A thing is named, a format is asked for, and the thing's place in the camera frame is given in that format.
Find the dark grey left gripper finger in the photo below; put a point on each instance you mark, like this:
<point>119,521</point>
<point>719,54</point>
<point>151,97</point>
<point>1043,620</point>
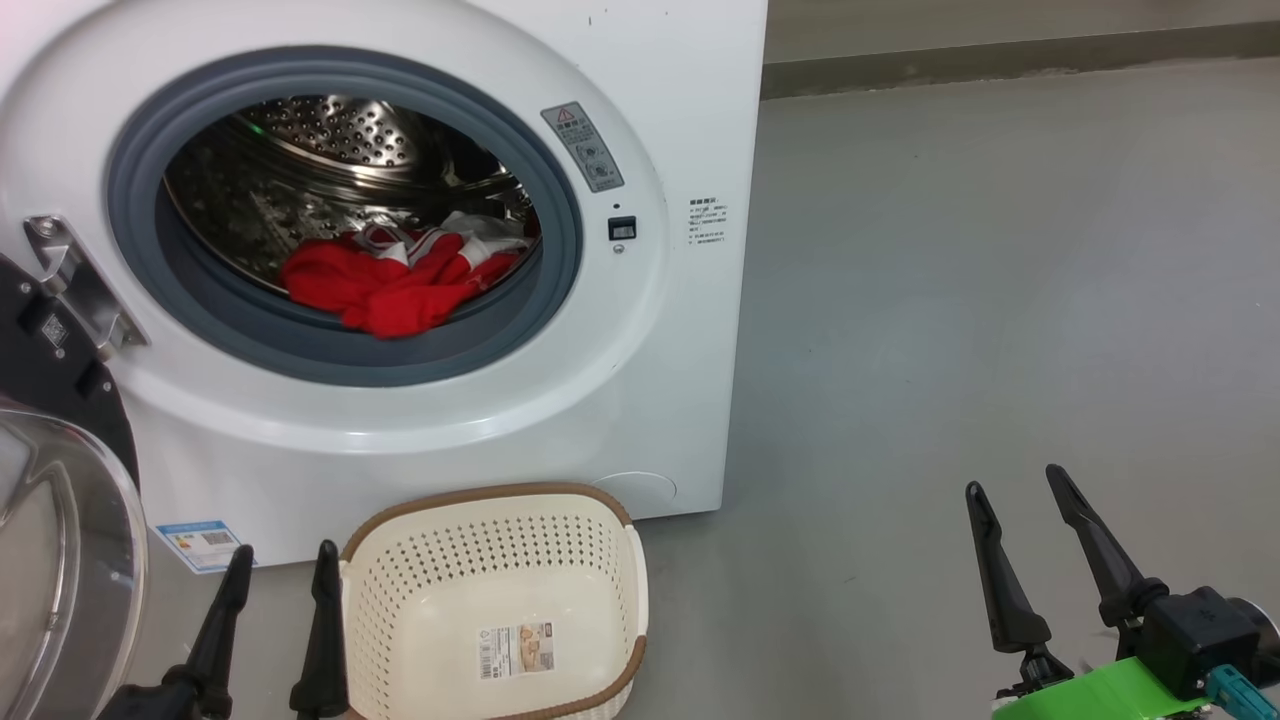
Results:
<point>325,650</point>
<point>222,640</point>

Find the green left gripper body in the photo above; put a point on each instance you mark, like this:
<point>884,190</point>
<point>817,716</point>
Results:
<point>150,705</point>

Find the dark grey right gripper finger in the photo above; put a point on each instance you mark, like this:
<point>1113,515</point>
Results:
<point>1105,560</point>
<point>1005,590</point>

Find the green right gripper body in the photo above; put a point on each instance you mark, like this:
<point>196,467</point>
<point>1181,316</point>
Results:
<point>1100,695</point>

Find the black round glass washer door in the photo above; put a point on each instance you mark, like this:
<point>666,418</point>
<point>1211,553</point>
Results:
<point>60,560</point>

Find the red and white clothing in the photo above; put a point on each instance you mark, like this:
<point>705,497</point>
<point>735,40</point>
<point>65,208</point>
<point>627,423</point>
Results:
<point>400,290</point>

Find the cream laundry basket brown rim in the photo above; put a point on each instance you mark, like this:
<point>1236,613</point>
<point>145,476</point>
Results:
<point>450,600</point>

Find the printed product label sticker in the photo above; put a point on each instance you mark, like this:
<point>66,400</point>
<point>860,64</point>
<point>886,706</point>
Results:
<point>516,650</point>

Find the metal door hinge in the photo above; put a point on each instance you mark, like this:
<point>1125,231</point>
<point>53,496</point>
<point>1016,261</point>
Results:
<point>85,290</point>

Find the white front-load washing machine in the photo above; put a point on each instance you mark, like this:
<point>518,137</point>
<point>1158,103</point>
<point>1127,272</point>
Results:
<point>650,400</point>

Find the grey rubber door gasket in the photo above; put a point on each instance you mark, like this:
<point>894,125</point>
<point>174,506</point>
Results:
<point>135,220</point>

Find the steel perforated washer drum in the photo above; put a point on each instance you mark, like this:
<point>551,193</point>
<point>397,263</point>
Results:
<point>300,170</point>

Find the black door latch socket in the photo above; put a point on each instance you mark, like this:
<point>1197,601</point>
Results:
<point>622,228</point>

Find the blue energy label sticker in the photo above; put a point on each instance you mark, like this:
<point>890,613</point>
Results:
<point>200,545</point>

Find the round white filter cover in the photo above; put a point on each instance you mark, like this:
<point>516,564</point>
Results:
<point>645,490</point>

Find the grey warning sticker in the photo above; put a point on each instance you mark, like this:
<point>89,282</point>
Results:
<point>583,146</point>

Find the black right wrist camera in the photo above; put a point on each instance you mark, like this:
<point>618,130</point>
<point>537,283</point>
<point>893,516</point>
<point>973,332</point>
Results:
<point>1200,640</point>

